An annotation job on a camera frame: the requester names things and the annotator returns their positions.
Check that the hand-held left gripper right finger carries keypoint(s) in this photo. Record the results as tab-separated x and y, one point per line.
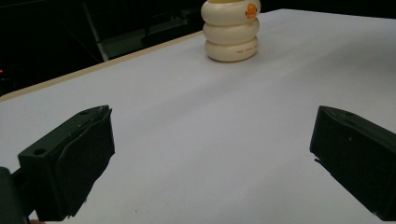
358	155

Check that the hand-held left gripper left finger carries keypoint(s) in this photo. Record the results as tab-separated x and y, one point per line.
74	155

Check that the cream ringed holder orange duck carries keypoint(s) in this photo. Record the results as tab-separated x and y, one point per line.
230	34

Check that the metal stand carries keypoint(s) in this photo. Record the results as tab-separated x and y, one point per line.
101	49

